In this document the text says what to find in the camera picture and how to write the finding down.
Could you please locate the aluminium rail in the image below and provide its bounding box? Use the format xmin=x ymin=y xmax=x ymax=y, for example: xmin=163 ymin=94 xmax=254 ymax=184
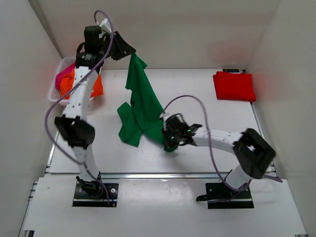
xmin=101 ymin=172 xmax=219 ymax=179

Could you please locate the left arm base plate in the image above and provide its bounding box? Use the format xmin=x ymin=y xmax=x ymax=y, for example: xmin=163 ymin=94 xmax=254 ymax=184
xmin=72 ymin=176 xmax=119 ymax=208

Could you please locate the pink t shirt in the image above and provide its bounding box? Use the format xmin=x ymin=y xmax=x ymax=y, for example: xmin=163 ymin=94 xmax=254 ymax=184
xmin=55 ymin=63 xmax=75 ymax=90

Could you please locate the green t shirt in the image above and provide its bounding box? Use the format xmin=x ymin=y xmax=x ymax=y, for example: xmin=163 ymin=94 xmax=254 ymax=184
xmin=117 ymin=53 xmax=164 ymax=147

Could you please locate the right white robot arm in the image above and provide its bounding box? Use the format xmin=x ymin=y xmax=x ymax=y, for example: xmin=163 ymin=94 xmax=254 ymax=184
xmin=160 ymin=113 xmax=280 ymax=198

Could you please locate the orange t shirt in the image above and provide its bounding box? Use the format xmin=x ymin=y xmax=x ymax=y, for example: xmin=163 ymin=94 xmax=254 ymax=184
xmin=60 ymin=69 xmax=104 ymax=98

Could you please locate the folded red t shirt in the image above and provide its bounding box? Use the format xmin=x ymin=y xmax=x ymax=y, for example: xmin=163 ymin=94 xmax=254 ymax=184
xmin=213 ymin=72 xmax=256 ymax=102

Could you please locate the white plastic basket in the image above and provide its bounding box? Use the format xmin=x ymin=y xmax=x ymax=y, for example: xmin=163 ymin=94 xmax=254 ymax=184
xmin=48 ymin=57 xmax=95 ymax=103

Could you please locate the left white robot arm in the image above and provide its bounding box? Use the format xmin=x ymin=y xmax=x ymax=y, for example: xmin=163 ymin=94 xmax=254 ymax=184
xmin=54 ymin=26 xmax=136 ymax=198

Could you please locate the purple cable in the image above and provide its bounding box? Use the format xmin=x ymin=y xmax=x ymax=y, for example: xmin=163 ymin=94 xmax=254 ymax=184
xmin=162 ymin=95 xmax=283 ymax=202
xmin=43 ymin=9 xmax=115 ymax=206

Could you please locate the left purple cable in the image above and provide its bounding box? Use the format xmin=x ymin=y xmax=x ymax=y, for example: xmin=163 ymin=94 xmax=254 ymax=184
xmin=43 ymin=9 xmax=115 ymax=206

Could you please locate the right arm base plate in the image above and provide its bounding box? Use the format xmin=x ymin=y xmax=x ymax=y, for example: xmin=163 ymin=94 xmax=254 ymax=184
xmin=196 ymin=183 xmax=254 ymax=209

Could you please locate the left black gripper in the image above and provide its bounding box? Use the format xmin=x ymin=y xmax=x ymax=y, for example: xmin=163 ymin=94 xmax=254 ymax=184
xmin=101 ymin=29 xmax=138 ymax=59

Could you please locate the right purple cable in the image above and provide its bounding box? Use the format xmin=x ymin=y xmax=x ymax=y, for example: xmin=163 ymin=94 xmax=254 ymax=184
xmin=162 ymin=95 xmax=283 ymax=202

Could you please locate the small black device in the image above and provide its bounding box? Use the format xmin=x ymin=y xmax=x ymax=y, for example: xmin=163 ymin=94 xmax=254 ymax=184
xmin=222 ymin=69 xmax=240 ymax=73

